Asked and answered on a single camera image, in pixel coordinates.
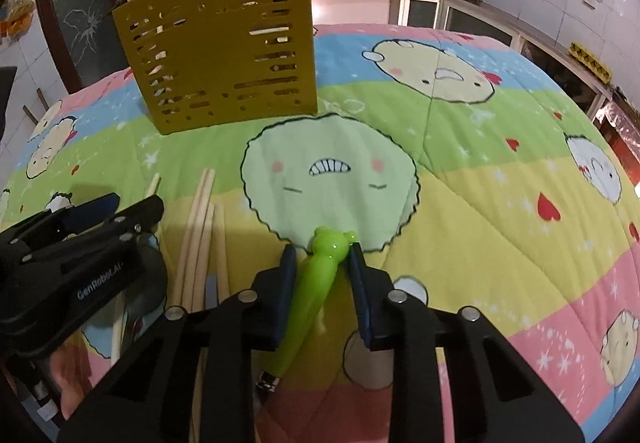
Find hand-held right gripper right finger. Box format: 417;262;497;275
346;242;585;443

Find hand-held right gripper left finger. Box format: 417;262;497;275
57;243;301;443

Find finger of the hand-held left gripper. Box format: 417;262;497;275
0;193;122;255
20;196;165;274

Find green frog handle utensil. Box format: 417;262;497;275
255;227;359;392

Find yellow slotted utensil holder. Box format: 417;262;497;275
112;0;321;134

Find cartoon printed blanket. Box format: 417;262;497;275
0;23;640;443

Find yellow plastic bag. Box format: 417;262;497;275
0;0;32;40

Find kitchen counter cabinet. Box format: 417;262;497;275
400;0;528;50

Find pink foil sheet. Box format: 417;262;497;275
592;93;640;184

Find yellow egg carton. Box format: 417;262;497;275
570;42;614;82

